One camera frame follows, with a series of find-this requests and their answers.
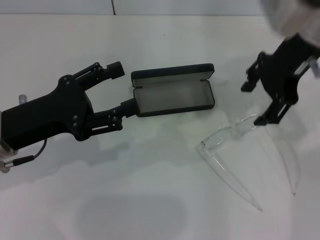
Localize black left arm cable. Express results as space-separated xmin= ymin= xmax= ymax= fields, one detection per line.
xmin=0 ymin=138 xmax=49 ymax=174

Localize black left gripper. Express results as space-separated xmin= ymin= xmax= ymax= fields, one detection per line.
xmin=1 ymin=74 xmax=95 ymax=149

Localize black glasses case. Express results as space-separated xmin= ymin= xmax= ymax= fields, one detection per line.
xmin=130 ymin=63 xmax=216 ymax=118

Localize clear white glasses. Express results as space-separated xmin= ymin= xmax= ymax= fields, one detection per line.
xmin=199 ymin=114 xmax=301 ymax=213

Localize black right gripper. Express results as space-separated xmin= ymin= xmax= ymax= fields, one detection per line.
xmin=240 ymin=33 xmax=317 ymax=126

